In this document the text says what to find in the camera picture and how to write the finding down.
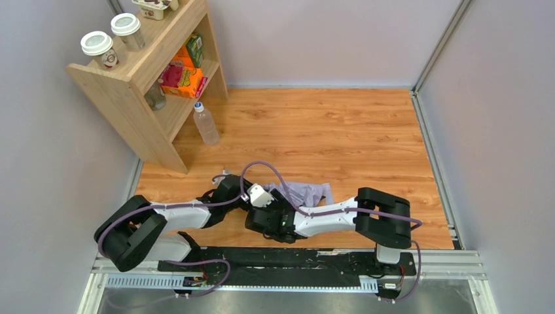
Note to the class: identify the lavender folding umbrella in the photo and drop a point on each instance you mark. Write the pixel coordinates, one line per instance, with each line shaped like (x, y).
(304, 194)

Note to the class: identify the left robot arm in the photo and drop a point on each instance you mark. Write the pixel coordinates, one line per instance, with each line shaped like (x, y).
(141, 230)

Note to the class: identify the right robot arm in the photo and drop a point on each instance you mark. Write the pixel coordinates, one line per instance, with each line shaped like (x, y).
(381, 217)

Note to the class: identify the clear plastic water bottle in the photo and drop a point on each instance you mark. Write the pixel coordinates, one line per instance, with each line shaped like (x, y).
(205, 124)

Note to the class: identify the orange snack box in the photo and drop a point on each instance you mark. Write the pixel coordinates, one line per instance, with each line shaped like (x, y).
(182, 81)

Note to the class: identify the glass jar on shelf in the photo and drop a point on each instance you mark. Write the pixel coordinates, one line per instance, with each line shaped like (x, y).
(155, 97)

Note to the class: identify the green drink carton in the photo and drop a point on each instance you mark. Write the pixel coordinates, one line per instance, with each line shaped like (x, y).
(190, 53)

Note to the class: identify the wooden shelf unit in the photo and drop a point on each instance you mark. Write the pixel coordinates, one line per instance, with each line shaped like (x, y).
(119, 94)

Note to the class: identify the yogurt cup pack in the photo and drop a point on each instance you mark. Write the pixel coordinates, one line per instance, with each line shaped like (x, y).
(155, 9)

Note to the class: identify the rear white-lidded paper cup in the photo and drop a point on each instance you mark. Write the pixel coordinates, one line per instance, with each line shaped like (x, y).
(127, 27)

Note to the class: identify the white-lidded paper cup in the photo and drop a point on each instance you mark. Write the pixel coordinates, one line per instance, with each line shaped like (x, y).
(127, 27)
(99, 46)

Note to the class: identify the front white-lidded paper cup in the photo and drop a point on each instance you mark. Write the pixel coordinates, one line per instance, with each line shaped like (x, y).
(99, 46)

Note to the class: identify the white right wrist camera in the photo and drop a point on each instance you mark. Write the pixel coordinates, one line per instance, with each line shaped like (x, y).
(257, 196)

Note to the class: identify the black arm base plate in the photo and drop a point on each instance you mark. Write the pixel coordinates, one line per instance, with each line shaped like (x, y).
(291, 267)

